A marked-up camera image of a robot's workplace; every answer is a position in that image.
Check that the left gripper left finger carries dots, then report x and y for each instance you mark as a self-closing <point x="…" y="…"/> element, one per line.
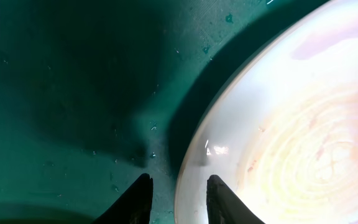
<point x="133" y="206"/>

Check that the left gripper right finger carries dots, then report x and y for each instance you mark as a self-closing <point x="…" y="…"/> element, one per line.
<point x="224" y="206"/>

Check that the light blue plate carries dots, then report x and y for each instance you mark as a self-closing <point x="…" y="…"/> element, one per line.
<point x="283" y="133"/>

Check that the teal plastic tray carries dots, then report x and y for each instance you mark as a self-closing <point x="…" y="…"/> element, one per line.
<point x="95" y="93"/>

